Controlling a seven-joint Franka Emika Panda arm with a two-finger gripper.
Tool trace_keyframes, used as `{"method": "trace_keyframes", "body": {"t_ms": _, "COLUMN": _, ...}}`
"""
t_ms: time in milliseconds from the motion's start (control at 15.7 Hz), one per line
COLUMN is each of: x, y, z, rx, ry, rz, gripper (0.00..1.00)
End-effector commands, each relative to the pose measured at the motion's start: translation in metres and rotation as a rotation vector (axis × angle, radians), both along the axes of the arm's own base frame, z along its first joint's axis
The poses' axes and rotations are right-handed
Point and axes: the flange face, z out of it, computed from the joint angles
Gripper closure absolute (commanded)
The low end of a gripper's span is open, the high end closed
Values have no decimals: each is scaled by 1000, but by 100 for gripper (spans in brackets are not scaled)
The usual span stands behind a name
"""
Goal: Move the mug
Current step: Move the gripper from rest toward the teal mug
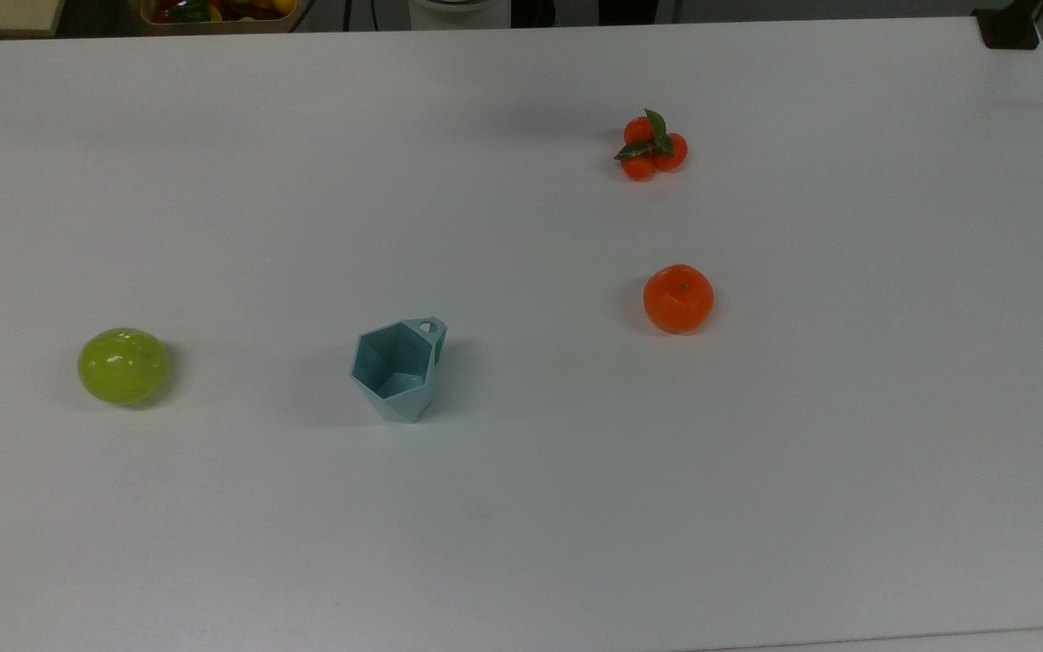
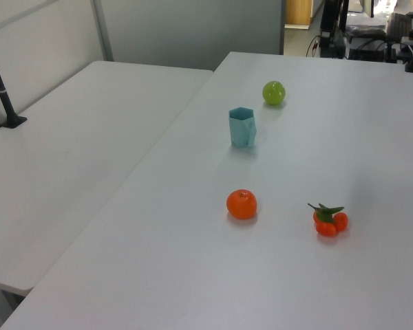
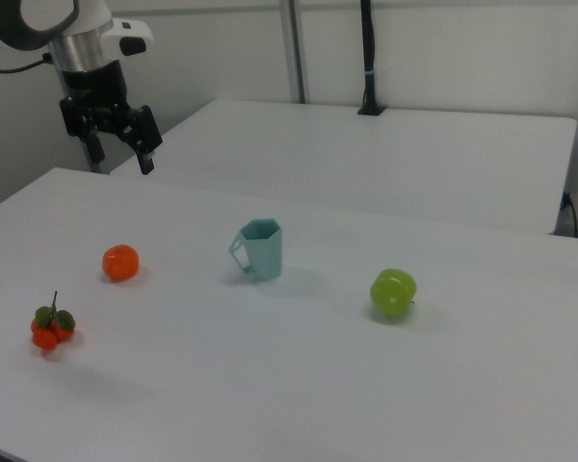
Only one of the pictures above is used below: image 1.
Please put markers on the teal faceted mug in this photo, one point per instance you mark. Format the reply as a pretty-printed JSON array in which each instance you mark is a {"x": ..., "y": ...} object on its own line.
[{"x": 386, "y": 364}]

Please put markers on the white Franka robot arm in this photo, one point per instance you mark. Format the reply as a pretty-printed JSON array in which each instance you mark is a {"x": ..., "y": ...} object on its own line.
[{"x": 458, "y": 13}]

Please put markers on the large orange toy tangerine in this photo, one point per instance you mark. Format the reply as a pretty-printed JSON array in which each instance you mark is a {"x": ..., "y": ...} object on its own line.
[{"x": 678, "y": 299}]

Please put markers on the small tangerine cluster with leaves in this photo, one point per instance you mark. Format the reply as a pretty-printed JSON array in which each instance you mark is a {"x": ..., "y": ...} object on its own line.
[{"x": 668, "y": 154}]

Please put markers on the green toy apple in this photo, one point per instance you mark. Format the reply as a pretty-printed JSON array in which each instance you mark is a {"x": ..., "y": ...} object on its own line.
[{"x": 123, "y": 367}]

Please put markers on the tan bin of toy fruit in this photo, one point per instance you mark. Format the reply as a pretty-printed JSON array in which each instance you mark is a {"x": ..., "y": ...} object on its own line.
[{"x": 152, "y": 25}]

